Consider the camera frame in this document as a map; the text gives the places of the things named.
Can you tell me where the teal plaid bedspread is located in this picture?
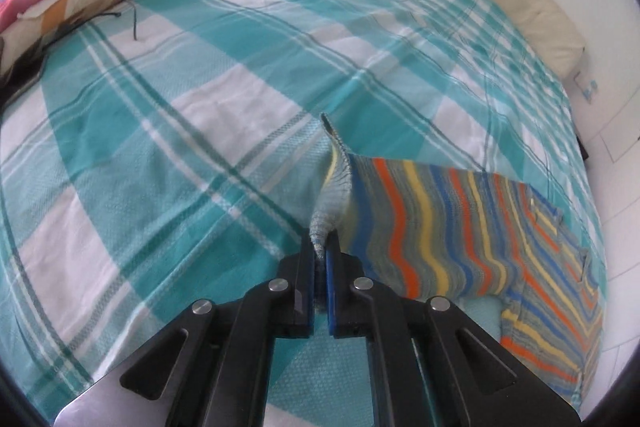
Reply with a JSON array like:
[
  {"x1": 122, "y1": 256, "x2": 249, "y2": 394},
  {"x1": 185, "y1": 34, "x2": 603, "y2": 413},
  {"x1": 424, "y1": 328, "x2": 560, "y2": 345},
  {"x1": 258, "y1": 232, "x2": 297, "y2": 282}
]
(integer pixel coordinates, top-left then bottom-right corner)
[{"x1": 0, "y1": 0, "x2": 609, "y2": 427}]

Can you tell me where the striped knit sweater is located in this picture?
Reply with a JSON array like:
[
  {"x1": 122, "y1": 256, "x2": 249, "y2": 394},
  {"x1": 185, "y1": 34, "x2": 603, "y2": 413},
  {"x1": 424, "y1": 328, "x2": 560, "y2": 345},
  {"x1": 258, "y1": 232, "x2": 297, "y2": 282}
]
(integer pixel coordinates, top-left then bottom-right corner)
[{"x1": 309, "y1": 113, "x2": 604, "y2": 409}]

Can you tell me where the white wall socket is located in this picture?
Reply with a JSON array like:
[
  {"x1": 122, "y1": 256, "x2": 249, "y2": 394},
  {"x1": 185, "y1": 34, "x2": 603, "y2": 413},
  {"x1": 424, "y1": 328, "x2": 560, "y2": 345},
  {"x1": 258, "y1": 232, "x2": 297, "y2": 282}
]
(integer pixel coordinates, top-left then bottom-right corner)
[{"x1": 572, "y1": 72, "x2": 601, "y2": 104}]

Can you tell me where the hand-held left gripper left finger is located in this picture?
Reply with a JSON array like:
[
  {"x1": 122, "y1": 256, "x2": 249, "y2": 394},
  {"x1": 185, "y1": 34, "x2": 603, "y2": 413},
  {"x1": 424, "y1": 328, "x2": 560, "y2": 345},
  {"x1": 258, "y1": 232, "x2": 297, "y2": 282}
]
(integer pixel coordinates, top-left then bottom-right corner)
[{"x1": 119, "y1": 238, "x2": 317, "y2": 427}]

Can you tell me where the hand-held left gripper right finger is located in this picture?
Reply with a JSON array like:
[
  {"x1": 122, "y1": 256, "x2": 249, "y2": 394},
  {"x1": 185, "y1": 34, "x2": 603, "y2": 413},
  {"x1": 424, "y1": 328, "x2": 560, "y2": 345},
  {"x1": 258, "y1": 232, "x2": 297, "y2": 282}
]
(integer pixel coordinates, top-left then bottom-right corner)
[{"x1": 326, "y1": 236, "x2": 519, "y2": 427}]

